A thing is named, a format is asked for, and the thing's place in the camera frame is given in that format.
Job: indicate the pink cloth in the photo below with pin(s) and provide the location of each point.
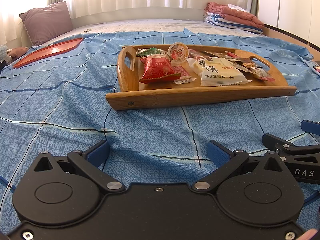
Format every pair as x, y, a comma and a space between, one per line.
18, 52

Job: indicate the small white sachet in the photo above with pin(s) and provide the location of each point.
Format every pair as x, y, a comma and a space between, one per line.
185, 80

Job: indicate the blue checked bedsheet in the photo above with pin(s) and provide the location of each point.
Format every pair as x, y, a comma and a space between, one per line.
62, 105

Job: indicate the brown nut bar packet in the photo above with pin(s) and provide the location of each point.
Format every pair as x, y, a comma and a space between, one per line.
262, 75
250, 64

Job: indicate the small red sachet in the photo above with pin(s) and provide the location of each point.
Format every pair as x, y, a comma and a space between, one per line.
183, 72

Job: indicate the white bed headboard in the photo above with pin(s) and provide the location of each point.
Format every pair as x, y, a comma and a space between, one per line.
137, 13

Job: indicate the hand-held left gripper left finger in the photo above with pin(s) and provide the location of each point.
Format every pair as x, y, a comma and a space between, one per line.
97, 153

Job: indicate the wooden serving tray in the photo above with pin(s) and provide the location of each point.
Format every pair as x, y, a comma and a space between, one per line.
200, 95

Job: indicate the jelly cup with printed lid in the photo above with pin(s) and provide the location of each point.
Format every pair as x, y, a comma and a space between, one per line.
178, 51

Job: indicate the red plastic tray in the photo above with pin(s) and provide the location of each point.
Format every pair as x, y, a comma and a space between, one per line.
50, 51

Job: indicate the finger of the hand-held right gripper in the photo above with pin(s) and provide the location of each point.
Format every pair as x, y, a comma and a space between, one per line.
312, 127
277, 142

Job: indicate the white folded cloth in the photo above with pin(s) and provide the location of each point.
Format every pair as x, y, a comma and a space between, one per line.
238, 7

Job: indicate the purple pillow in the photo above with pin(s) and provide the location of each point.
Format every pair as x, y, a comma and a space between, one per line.
47, 22

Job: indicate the white pastry packet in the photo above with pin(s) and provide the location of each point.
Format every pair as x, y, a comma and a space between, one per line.
220, 72

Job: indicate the wooden bed frame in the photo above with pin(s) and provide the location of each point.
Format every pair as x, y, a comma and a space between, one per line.
290, 36

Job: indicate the blue striped folded blanket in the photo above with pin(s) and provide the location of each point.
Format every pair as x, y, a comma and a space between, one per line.
217, 21

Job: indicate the dark red chocolate bar packet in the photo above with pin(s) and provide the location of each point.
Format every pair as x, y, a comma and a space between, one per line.
197, 53

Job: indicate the white quilted mattress cover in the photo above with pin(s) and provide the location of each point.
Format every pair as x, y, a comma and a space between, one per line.
150, 26

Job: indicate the green pea packet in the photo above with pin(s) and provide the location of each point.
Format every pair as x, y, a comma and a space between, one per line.
150, 52

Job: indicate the red snack packet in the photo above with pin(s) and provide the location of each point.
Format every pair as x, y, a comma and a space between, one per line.
157, 68

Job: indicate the white wardrobe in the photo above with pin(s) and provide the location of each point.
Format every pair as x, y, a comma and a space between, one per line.
290, 5

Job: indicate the folded blankets stack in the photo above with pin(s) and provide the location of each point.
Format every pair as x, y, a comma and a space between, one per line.
240, 17

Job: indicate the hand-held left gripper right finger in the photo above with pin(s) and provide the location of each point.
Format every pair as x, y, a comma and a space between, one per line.
217, 153

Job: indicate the small doll toy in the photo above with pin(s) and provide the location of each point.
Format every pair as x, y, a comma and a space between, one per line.
317, 69

